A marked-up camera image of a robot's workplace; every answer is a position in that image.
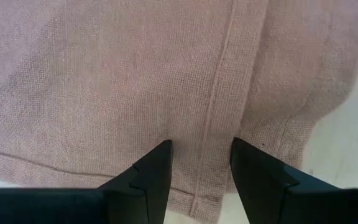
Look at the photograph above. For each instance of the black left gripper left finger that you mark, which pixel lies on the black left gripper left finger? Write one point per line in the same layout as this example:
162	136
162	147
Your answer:
129	193

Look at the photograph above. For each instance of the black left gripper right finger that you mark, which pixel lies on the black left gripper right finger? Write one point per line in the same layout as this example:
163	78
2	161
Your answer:
269	189

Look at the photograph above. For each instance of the salmon pink towel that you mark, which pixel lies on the salmon pink towel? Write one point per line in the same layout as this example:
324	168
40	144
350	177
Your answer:
135	77

